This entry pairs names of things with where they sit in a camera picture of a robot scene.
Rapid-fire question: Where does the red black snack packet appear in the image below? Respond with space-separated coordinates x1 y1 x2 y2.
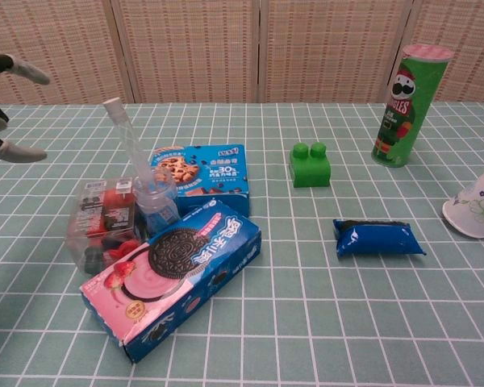
65 177 147 280

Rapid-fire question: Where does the clear plastic cup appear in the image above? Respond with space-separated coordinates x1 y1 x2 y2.
132 166 181 234

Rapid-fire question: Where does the bamboo folding screen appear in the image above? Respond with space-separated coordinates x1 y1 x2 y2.
0 0 484 107

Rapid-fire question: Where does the blue chocolate chip cookie box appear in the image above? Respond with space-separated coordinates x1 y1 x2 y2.
148 144 252 217

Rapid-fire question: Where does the pink blue Oreo box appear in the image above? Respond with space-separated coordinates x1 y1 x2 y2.
79 198 264 365

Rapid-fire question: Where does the green toy brick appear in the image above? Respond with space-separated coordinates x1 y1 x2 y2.
289 141 333 189

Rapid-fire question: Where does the green Pringles can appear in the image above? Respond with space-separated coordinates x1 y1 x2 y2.
370 44 455 169

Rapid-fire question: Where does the green grid tablecloth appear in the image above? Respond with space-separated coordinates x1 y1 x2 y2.
0 100 484 387

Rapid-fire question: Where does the blue Oreo snack packet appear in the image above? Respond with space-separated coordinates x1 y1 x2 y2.
332 218 427 258

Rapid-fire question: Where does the white floral paper cup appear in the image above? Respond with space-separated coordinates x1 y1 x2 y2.
441 168 484 240

